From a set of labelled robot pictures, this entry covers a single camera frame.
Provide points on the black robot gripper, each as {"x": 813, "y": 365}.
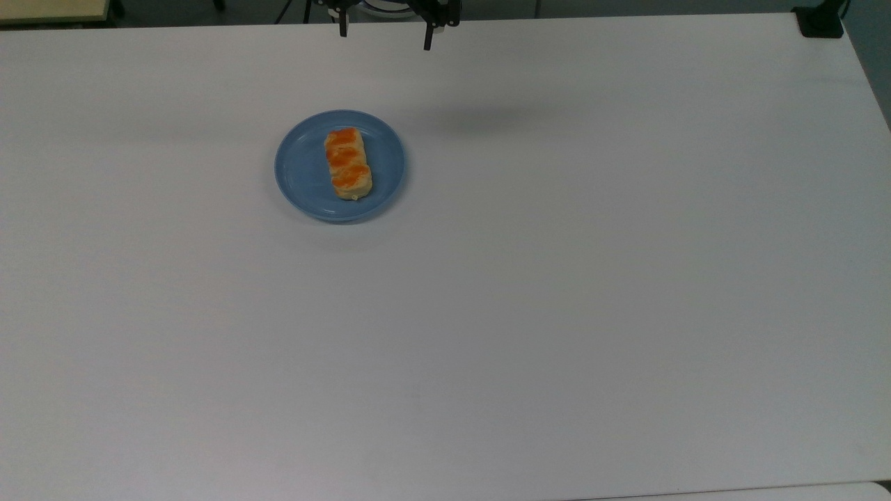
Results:
{"x": 440, "y": 11}

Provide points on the orange glazed bread loaf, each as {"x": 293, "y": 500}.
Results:
{"x": 347, "y": 163}

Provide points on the black tripod legs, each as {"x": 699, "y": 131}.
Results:
{"x": 306, "y": 10}

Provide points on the blue round plate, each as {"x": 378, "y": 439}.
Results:
{"x": 306, "y": 170}

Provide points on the beige wooden desk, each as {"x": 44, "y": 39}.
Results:
{"x": 49, "y": 10}

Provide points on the black table clamp mount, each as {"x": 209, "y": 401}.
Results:
{"x": 820, "y": 21}

